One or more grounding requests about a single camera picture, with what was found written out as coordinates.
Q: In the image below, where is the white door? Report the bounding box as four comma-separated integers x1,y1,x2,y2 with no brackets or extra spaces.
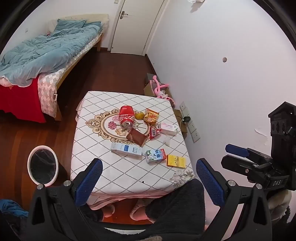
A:
110,0,166,56

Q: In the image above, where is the white fluffy cloth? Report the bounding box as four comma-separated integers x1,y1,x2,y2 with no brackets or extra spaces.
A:
266,192,292,223

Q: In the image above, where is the pink slipper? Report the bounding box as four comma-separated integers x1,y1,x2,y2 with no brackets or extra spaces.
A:
129,200,151,221
102,204,116,218

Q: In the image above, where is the red soda can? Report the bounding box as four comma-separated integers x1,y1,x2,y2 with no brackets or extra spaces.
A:
119,105,135,128

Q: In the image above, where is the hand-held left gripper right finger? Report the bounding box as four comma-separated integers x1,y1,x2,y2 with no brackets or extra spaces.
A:
196,158,273,241

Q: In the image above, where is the blue cloth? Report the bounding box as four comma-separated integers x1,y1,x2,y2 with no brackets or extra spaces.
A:
0,199,28,219

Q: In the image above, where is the person's leg in dark pants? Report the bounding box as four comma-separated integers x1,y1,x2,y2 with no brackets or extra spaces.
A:
79,204,105,223
145,178,207,241

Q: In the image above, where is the pink and white box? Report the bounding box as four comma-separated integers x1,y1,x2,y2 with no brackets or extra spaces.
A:
159,122,179,136

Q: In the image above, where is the open cardboard box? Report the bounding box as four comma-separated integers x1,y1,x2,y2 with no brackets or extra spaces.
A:
143,73,172,98

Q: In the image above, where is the red blanket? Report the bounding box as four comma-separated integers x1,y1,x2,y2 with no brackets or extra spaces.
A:
0,76,47,123

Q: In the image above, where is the red snack wrapper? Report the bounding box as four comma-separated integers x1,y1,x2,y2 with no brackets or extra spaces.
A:
149,126,162,140

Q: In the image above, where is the bed with blue duvet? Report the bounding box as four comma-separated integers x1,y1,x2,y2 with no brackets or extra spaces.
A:
0,19,103,88

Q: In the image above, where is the white bin with black bag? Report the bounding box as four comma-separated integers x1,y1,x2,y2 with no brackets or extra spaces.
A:
27,145,60,187

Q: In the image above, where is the brown leather wallet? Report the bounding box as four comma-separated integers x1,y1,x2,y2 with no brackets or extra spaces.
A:
126,128,148,147

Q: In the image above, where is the pink checkered bed sheet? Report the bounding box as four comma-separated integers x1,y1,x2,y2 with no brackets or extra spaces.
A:
37,35,102,118

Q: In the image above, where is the blue and white box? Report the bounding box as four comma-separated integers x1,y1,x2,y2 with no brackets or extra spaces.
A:
111,142,143,159

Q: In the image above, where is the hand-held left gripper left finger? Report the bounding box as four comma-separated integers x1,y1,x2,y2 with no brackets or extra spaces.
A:
26,158,103,235

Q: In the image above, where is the green and white milk carton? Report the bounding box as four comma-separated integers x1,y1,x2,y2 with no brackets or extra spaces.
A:
145,148,167,164

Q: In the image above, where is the pink plush toy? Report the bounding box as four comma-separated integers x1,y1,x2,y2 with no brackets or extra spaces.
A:
149,75,175,103

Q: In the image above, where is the row of wall sockets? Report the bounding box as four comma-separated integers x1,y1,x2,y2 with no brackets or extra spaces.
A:
179,101,201,143

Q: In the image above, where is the wooden bed frame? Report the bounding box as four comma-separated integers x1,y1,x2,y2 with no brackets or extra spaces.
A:
55,32,103,121

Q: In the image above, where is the table with patterned cloth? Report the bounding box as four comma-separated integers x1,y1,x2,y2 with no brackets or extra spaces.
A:
70,91,196,210

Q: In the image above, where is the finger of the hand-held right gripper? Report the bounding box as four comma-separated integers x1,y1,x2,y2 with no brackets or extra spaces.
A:
221,155,272,184
225,144,273,164

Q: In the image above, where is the orange snack packet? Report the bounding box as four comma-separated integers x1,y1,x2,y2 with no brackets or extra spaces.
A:
143,108,160,127

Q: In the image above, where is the yellow box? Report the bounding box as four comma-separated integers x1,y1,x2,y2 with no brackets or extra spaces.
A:
166,154,187,169

